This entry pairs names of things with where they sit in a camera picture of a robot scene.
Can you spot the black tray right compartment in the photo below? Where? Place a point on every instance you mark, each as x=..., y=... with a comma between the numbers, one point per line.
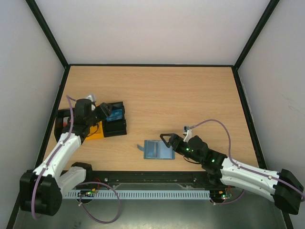
x=115, y=128

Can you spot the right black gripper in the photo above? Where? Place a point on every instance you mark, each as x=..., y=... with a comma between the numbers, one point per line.
x=174, y=142

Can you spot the black tray left compartment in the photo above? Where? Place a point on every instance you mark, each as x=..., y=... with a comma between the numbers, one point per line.
x=58, y=128

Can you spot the light blue slotted cable duct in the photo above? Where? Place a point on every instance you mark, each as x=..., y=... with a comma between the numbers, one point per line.
x=141, y=194

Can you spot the yellow tray middle compartment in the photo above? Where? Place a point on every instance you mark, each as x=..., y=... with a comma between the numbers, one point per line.
x=93, y=130

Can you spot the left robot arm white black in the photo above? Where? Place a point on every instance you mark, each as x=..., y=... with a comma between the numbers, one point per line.
x=42, y=189

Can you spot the teal leather card holder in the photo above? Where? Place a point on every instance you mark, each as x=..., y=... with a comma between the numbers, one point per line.
x=156, y=149

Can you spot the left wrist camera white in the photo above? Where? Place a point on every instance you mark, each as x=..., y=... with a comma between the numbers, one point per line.
x=92, y=98

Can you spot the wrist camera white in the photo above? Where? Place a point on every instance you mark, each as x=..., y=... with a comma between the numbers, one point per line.
x=187, y=132
x=92, y=98

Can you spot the black tray compartment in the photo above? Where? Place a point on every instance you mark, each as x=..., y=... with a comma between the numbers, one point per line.
x=58, y=128
x=115, y=128

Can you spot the blue VIP card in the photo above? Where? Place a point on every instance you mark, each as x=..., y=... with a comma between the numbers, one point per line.
x=116, y=114

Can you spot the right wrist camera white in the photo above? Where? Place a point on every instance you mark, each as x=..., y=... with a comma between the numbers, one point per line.
x=187, y=132

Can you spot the black aluminium frame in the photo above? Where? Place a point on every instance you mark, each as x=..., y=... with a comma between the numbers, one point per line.
x=98, y=31

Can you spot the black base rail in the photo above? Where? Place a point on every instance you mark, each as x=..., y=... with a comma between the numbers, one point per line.
x=195, y=179

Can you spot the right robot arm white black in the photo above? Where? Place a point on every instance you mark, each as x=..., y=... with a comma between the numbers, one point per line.
x=282, y=188

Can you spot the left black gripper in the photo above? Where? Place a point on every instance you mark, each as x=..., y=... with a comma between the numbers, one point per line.
x=104, y=110

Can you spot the red white card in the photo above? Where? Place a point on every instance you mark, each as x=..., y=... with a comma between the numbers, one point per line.
x=65, y=122

